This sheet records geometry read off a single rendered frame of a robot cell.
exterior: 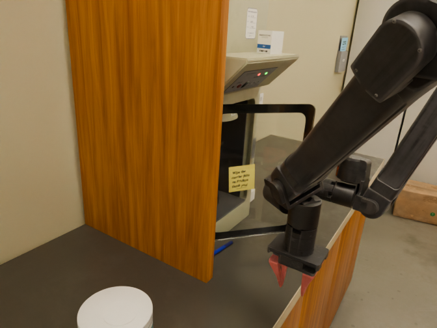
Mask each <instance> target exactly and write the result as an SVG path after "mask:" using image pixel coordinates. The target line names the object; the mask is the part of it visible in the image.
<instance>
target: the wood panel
mask: <svg viewBox="0 0 437 328"><path fill-rule="evenodd" d="M229 3H230V0H66V15H67V22H68V36H69V45H70V58H71V66H72V81H73V95H74V102H75V117H76V124H77V139H78V147H79V160H80V168H81V183H82V190H83V204H84V213H85V224H86V225H88V226H91V227H92V228H95V229H97V230H99V231H101V232H103V233H105V234H107V235H109V236H111V237H113V238H115V239H117V240H119V241H121V242H123V243H126V244H128V245H130V246H132V247H134V248H136V249H138V250H140V251H142V252H144V253H146V254H148V255H150V256H152V257H154V258H156V259H158V260H160V261H162V262H164V263H166V264H168V265H170V266H172V267H174V268H176V269H178V270H180V271H182V272H184V273H186V274H189V275H191V276H193V277H195V278H197V279H199V280H201V281H203V282H205V283H207V282H208V281H209V280H210V279H212V278H213V261H214V249H215V228H216V217H217V196H218V185H219V164H220V143H221V131H222V110H223V99H224V78H225V67H226V46H227V35H228V14H229Z"/></svg>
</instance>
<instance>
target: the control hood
mask: <svg viewBox="0 0 437 328"><path fill-rule="evenodd" d="M298 58H299V55H298V54H290V53H282V54H279V55H269V54H264V53H257V52H242V53H227V54H226V67H225V78H224V91H225V90H226V89H227V88H228V87H229V86H230V85H231V84H232V83H233V82H234V81H235V80H236V79H237V78H238V77H240V76H241V75H242V74H243V73H244V72H246V71H251V70H260V69H266V68H275V67H278V68H277V69H275V71H274V72H273V73H271V74H270V75H269V76H268V77H267V78H266V79H264V80H263V81H262V82H261V83H260V84H259V85H258V86H256V87H262V86H265V85H269V84H270V83H271V82H272V81H274V80H275V79H276V78H277V77H278V76H279V75H280V74H281V73H282V72H284V71H285V70H286V69H287V68H289V67H290V66H291V65H292V64H293V63H294V62H295V61H296V60H297V59H298ZM256 87H251V88H248V89H252V88H256ZM243 90H247V89H243ZM239 91H242V90H236V91H233V92H239ZM233 92H228V93H224V94H229V93H233Z"/></svg>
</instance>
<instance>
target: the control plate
mask: <svg viewBox="0 0 437 328"><path fill-rule="evenodd" d="M277 68H278V67H275V68H266V69H260V70H251V71H246V72H244V73H243V74H242V75H241V76H240V77H238V78H237V79H236V80H235V81H234V82H233V83H232V84H231V85H230V86H229V87H228V88H227V89H226V90H225V91H224V93H228V92H233V91H236V90H243V89H248V88H251V87H256V86H258V85H259V84H260V83H261V82H262V81H263V80H264V79H266V78H267V77H268V76H269V75H270V74H271V73H273V72H274V71H275V69H277ZM266 72H267V74H265V73H266ZM259 73H260V75H258V74H259ZM255 81H256V84H254V82H255ZM258 81H260V83H258ZM246 82H249V83H251V82H252V84H251V85H250V84H249V83H248V84H247V85H246V86H245V87H243V88H241V87H242V86H243V85H244V84H245V83H246ZM240 84H241V86H240V87H239V88H237V86H238V85H240ZM233 86H234V88H232V87H233ZM231 88H232V89H231Z"/></svg>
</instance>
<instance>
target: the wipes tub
mask: <svg viewBox="0 0 437 328"><path fill-rule="evenodd" d="M77 327H78V328H153V305H152V301H151V299H150V298H149V296H148V295H147V294H146V293H144V292H143V291H141V290H139V289H137V288H133V287H129V286H116V287H112V288H107V289H104V290H102V291H99V292H97V293H95V294H94V295H92V296H91V297H89V298H88V299H87V300H86V301H85V302H84V303H83V304H82V306H81V308H80V309H79V312H78V314H77Z"/></svg>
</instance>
